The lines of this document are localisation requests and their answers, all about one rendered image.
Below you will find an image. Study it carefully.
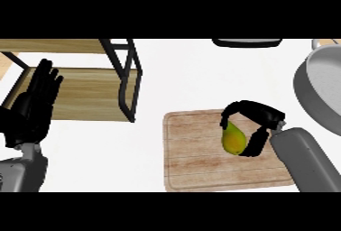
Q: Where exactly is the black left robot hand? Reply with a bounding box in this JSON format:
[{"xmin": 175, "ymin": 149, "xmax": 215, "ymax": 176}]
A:
[{"xmin": 0, "ymin": 58, "xmax": 66, "ymax": 149}]

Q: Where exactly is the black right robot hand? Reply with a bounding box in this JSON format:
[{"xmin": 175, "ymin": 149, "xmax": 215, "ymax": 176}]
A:
[{"xmin": 219, "ymin": 99, "xmax": 287, "ymax": 158}]

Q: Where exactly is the yellow-green pear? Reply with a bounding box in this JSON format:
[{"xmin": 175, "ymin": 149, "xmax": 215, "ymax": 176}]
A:
[{"xmin": 222, "ymin": 121, "xmax": 249, "ymax": 156}]

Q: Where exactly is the wooden cutting board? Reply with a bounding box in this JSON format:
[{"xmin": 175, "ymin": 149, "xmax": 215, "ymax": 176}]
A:
[{"xmin": 163, "ymin": 109, "xmax": 296, "ymax": 192}]

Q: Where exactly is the grey metal pot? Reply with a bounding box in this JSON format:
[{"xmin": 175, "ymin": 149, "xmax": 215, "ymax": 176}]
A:
[{"xmin": 293, "ymin": 39, "xmax": 341, "ymax": 137}]

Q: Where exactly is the wooden shelf with black frame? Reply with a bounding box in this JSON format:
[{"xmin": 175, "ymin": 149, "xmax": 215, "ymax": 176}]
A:
[{"xmin": 0, "ymin": 39, "xmax": 144, "ymax": 124}]

